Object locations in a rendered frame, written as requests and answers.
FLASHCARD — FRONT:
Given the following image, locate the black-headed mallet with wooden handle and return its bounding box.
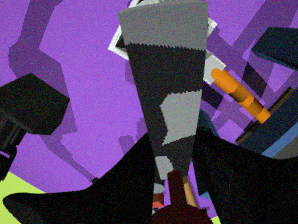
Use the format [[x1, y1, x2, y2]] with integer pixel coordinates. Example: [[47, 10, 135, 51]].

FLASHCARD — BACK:
[[182, 177, 208, 214]]

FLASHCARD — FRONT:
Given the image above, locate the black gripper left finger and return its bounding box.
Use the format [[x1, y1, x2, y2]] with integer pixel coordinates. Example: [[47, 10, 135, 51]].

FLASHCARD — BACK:
[[3, 133, 154, 224]]

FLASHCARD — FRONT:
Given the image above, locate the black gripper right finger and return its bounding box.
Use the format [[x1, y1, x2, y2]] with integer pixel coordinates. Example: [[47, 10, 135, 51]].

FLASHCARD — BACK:
[[193, 127, 298, 224]]

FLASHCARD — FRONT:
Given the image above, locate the grey cylinder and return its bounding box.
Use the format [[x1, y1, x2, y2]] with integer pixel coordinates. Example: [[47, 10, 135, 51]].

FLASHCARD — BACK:
[[153, 160, 165, 193]]

